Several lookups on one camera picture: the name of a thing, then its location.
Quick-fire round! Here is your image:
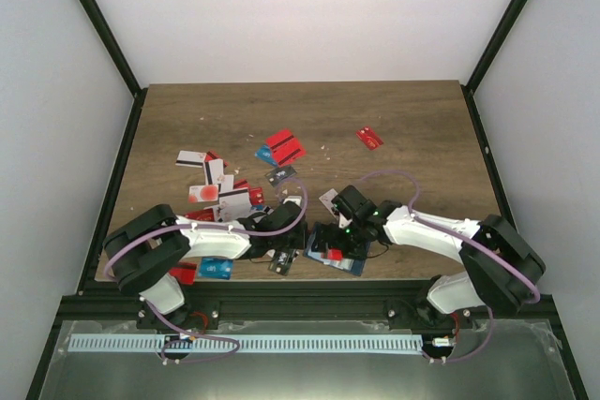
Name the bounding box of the black vip card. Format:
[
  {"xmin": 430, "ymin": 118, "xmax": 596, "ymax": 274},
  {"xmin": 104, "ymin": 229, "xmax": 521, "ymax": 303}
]
[
  {"xmin": 268, "ymin": 250, "xmax": 299, "ymax": 276},
  {"xmin": 265, "ymin": 165, "xmax": 297, "ymax": 187}
]

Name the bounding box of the white floral VIP card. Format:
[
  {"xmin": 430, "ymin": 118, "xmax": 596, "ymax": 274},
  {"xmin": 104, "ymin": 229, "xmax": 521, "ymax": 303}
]
[{"xmin": 319, "ymin": 188, "xmax": 338, "ymax": 215}]

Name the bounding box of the red striped card bottom-left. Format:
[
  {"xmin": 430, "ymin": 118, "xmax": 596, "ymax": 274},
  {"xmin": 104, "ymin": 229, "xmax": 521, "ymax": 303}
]
[{"xmin": 169, "ymin": 262, "xmax": 198, "ymax": 286}]

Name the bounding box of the white striped card upright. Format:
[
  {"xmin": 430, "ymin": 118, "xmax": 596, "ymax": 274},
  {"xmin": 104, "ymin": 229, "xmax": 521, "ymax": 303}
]
[{"xmin": 203, "ymin": 158, "xmax": 225, "ymax": 185}]

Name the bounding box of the red striped card bottom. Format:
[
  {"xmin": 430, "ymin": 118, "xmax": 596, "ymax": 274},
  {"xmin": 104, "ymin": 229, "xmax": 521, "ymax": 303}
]
[{"xmin": 326, "ymin": 248, "xmax": 344, "ymax": 261}]

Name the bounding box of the blue card top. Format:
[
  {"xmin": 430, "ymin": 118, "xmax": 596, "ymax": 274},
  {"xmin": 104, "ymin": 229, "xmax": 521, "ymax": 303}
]
[{"xmin": 255, "ymin": 144, "xmax": 278, "ymax": 167}]

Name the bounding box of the red card far right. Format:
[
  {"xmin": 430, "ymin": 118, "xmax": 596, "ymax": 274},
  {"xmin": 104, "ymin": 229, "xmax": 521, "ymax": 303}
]
[{"xmin": 355, "ymin": 126, "xmax": 383, "ymax": 150}]

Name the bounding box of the blue card bottom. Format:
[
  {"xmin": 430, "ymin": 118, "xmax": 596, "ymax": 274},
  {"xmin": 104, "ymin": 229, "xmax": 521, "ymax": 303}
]
[{"xmin": 198, "ymin": 258, "xmax": 233, "ymax": 280}]

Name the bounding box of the black aluminium frame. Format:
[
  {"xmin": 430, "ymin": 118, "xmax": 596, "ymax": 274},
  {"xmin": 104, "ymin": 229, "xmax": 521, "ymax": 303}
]
[{"xmin": 25, "ymin": 0, "xmax": 590, "ymax": 400}]

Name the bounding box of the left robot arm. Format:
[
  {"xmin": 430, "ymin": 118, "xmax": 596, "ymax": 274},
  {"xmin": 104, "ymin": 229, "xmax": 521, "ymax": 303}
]
[{"xmin": 103, "ymin": 200, "xmax": 308, "ymax": 329}]

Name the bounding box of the white striped card top-left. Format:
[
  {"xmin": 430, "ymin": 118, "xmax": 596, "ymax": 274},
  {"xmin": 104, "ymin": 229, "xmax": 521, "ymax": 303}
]
[{"xmin": 175, "ymin": 150, "xmax": 206, "ymax": 168}]

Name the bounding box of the blue card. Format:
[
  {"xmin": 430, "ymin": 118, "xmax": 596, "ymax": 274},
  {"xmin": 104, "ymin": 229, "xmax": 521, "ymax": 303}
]
[
  {"xmin": 198, "ymin": 258, "xmax": 233, "ymax": 280},
  {"xmin": 255, "ymin": 144, "xmax": 278, "ymax": 167}
]

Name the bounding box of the white red-circle card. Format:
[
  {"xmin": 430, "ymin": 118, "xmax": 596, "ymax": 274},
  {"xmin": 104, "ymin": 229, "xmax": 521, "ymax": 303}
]
[{"xmin": 187, "ymin": 185, "xmax": 219, "ymax": 203}]

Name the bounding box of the light blue slotted rail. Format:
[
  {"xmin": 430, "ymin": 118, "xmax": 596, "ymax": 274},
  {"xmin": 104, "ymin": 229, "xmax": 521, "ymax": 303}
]
[{"xmin": 67, "ymin": 333, "xmax": 423, "ymax": 355}]

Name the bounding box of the small red card centre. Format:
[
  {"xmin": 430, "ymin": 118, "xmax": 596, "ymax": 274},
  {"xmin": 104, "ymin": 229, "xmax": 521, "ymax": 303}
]
[{"xmin": 248, "ymin": 187, "xmax": 264, "ymax": 205}]

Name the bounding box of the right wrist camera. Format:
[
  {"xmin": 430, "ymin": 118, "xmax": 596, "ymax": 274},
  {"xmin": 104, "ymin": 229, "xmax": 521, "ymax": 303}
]
[{"xmin": 335, "ymin": 209, "xmax": 353, "ymax": 230}]

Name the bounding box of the black VIP card top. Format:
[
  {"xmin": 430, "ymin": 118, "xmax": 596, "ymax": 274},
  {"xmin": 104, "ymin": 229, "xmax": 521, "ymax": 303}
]
[{"xmin": 265, "ymin": 165, "xmax": 297, "ymax": 187}]

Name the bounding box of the red striped card top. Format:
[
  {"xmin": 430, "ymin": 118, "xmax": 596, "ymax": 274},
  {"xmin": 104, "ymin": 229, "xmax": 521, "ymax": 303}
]
[{"xmin": 265, "ymin": 129, "xmax": 306, "ymax": 167}]

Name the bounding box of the black VIP card bottom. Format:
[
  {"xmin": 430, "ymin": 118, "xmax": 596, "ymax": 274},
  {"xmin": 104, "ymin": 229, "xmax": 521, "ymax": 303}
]
[{"xmin": 268, "ymin": 250, "xmax": 299, "ymax": 276}]

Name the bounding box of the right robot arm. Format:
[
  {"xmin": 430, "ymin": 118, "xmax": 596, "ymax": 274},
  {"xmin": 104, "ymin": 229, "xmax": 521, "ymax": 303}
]
[{"xmin": 314, "ymin": 185, "xmax": 546, "ymax": 328}]

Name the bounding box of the blue leather card holder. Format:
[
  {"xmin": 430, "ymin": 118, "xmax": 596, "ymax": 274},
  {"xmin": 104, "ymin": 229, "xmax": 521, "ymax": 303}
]
[{"xmin": 303, "ymin": 222, "xmax": 370, "ymax": 276}]

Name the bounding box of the red gold cards pile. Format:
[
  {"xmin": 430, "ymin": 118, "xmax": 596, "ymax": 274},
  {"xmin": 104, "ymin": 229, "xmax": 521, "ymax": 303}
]
[{"xmin": 185, "ymin": 207, "xmax": 216, "ymax": 222}]

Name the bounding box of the red striped card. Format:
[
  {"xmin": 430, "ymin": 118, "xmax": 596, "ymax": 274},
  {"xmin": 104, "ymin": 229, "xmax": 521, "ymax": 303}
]
[
  {"xmin": 265, "ymin": 129, "xmax": 306, "ymax": 167},
  {"xmin": 326, "ymin": 248, "xmax": 344, "ymax": 261},
  {"xmin": 169, "ymin": 262, "xmax": 198, "ymax": 286}
]

